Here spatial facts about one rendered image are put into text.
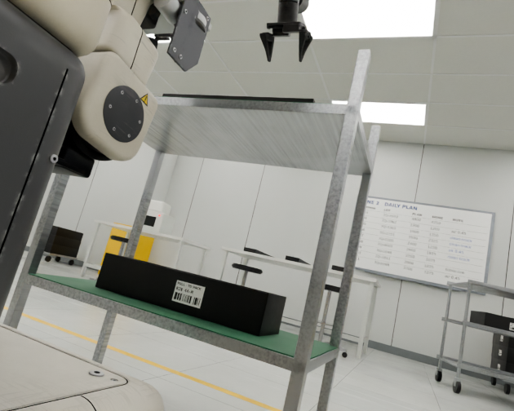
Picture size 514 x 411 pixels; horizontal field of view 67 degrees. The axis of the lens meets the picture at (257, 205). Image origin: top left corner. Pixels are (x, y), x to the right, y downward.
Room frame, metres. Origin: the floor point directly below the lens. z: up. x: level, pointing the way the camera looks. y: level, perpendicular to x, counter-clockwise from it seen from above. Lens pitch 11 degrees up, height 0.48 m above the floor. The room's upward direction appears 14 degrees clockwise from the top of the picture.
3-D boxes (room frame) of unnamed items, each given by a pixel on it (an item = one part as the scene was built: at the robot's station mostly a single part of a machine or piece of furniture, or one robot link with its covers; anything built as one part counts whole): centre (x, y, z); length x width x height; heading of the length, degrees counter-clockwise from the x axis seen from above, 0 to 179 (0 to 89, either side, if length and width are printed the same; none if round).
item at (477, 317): (3.48, -2.36, 0.63); 0.40 x 0.30 x 0.14; 81
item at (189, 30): (0.81, 0.35, 0.99); 0.28 x 0.16 x 0.22; 66
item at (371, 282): (4.65, -0.68, 0.40); 1.80 x 0.75 x 0.80; 66
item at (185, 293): (1.24, 0.14, 0.41); 0.57 x 0.17 x 0.11; 66
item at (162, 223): (5.56, 1.37, 1.03); 0.44 x 0.37 x 0.46; 72
